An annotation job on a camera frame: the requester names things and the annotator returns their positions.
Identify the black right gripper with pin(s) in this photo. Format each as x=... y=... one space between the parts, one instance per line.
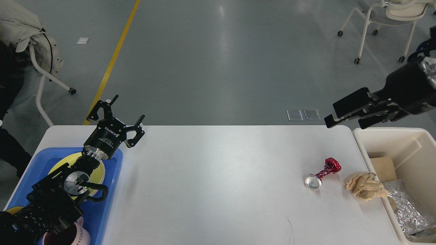
x=411 y=87

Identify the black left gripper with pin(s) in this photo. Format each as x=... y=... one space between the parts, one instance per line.
x=110 y=132

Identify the yellow plastic plate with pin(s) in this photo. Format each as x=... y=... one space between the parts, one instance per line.
x=97 y=175

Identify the brown paper bag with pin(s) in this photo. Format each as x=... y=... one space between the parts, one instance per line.
x=384 y=169

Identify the brown paper wad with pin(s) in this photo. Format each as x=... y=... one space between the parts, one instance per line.
x=364 y=186

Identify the crushed red can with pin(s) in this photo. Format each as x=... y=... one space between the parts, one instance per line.
x=314 y=181

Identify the pink mug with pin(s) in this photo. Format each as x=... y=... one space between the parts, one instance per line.
x=74 y=235

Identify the silver foil tray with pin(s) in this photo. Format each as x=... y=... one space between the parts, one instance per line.
x=411 y=215

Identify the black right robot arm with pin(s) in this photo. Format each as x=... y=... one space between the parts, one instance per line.
x=422 y=53

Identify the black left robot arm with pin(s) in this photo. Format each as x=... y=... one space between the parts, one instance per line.
x=55 y=200

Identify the beige plastic bin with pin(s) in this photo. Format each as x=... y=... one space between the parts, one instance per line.
x=413 y=153

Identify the clear floor plate right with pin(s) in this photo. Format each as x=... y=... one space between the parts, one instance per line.
x=312 y=114

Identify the clear floor plate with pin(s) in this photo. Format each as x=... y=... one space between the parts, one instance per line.
x=312 y=114
x=294 y=115

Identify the clear floor plate left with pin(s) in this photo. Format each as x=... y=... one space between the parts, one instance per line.
x=294 y=115

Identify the blue plastic tray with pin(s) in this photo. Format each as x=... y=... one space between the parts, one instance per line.
x=95 y=213

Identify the white rolling chair right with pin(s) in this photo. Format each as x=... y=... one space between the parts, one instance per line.
x=388 y=13

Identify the blue yellow mug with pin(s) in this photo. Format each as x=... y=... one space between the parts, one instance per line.
x=14 y=210

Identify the white jacket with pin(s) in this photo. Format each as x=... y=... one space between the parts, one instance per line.
x=19 y=27

